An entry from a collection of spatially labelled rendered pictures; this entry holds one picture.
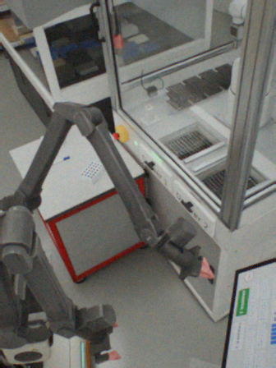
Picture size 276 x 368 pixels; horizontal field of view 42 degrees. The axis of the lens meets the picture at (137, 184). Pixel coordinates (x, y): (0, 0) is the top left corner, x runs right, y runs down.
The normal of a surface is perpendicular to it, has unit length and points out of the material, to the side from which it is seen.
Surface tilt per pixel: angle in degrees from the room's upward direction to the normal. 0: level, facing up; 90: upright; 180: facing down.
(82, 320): 27
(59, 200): 0
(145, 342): 0
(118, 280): 0
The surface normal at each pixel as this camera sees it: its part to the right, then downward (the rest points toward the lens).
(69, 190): -0.08, -0.68
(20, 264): 0.14, 0.71
